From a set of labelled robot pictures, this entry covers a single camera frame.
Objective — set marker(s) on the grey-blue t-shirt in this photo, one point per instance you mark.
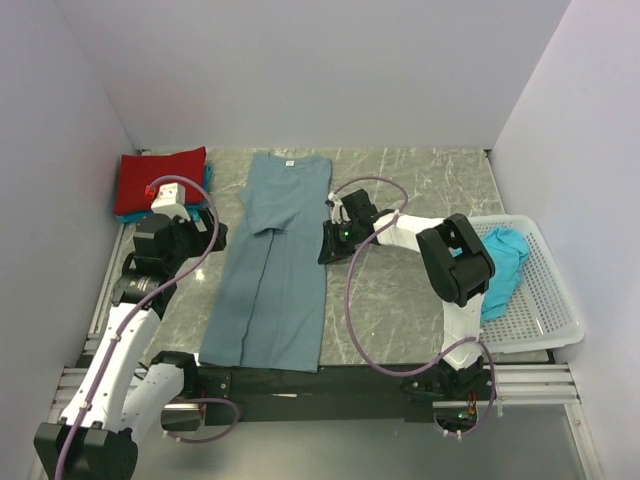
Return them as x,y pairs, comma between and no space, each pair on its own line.
269,308

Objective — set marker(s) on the crumpled teal t-shirt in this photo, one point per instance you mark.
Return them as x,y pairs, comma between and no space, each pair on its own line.
509,251

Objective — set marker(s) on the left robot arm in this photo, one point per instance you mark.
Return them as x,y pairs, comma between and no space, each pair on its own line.
98,433

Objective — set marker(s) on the white perforated plastic basket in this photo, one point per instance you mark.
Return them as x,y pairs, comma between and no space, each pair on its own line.
541,313

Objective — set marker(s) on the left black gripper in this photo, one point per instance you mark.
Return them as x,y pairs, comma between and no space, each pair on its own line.
201,237

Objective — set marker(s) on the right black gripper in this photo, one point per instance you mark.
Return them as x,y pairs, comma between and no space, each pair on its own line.
331,250

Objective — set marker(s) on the teal folded t-shirt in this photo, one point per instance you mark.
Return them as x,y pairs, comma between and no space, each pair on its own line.
192,209

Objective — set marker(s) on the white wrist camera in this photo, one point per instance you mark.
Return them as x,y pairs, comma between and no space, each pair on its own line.
337,209
169,200

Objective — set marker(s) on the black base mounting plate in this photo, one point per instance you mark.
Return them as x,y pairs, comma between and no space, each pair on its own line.
342,392

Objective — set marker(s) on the aluminium frame rail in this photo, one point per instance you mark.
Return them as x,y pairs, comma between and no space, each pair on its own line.
517,384

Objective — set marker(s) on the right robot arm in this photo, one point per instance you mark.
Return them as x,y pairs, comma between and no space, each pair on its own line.
459,269

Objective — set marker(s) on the red folded t-shirt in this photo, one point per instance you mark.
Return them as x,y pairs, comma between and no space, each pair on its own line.
136,174

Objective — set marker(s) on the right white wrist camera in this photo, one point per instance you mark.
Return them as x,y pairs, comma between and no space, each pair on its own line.
337,209

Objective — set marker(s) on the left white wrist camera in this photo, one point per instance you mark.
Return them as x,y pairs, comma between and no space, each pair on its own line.
169,200

